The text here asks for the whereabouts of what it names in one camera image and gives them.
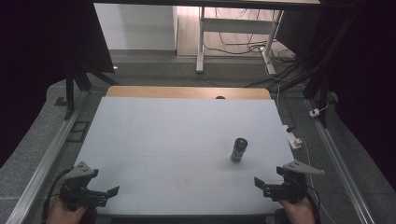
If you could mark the dark jar with green lid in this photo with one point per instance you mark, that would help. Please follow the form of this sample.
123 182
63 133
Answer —
238 151

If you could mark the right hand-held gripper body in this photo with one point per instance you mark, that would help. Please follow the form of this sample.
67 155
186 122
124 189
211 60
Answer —
291 188

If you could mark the person's left hand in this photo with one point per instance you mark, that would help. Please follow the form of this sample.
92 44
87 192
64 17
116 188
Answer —
63 214

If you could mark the white desk frame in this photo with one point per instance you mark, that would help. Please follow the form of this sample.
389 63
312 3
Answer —
236 26

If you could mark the black metal stand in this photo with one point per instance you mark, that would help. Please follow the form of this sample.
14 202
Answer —
73 90
317 84

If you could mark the small white adapter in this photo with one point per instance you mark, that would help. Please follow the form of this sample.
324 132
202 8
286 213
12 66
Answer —
314 112

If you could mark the white power strip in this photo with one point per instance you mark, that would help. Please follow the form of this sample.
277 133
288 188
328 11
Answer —
292 138

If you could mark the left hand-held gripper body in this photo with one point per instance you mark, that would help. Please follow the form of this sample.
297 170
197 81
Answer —
81 193

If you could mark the person's right hand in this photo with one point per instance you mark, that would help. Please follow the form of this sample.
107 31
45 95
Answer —
299 213

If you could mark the black curtain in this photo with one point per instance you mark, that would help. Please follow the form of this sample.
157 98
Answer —
46 46

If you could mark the pale blue table mat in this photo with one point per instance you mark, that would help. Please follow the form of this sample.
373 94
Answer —
174 149

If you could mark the aluminium rail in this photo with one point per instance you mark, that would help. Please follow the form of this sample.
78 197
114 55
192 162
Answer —
43 165
339 174

